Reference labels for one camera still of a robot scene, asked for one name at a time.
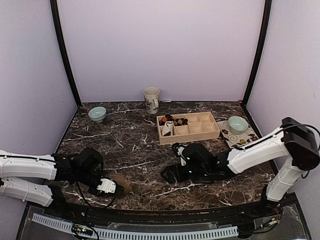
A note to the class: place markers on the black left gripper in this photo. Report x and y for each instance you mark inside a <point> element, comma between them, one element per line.
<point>102,172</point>

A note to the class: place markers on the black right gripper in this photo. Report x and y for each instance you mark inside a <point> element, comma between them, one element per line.
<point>170,170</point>

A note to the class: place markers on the wooden compartment tray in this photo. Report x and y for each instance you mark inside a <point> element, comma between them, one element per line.
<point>201,126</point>

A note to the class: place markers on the beige ribbed sock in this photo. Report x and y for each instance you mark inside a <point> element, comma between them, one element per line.
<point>122,181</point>

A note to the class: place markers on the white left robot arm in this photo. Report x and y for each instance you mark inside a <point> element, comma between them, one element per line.
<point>15,169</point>

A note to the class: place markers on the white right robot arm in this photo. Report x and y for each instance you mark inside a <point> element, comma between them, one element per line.
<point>292,140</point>

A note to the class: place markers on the rolled white ribbed sock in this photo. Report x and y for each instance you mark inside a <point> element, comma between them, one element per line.
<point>167,129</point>

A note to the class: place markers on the rolled red argyle sock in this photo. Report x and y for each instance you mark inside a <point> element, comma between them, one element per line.
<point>166,118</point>

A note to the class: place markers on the teal striped ceramic bowl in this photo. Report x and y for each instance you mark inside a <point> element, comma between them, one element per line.
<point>97,114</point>

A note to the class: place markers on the green circuit board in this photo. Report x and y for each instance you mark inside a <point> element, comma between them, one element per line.
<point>81,230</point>

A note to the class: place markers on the floral square plate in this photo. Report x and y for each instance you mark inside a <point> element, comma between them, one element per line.
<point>236,140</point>

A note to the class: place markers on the coral pattern ceramic mug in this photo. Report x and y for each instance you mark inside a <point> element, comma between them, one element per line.
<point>151,99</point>

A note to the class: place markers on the pale green bowl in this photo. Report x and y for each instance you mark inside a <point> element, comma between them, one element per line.
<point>237,125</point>

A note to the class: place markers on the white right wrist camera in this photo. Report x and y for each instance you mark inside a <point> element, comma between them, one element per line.
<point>179,153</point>

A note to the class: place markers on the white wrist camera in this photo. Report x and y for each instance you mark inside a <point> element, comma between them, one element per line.
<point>179,153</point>
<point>107,186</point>

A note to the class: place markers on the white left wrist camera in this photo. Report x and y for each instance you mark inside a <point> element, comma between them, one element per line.
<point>107,186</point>

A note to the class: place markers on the white slotted cable duct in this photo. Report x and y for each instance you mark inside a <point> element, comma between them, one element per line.
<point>122,231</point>

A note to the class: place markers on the black front table rail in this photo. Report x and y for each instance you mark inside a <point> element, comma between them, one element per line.
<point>188,205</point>

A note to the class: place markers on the black left corner post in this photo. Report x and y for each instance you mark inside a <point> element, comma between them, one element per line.
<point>63,51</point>

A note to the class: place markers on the black corner post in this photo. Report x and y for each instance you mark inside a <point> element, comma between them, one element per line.
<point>258,52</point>
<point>63,51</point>

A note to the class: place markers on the black right corner post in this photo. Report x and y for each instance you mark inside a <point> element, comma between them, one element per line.
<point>258,52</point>

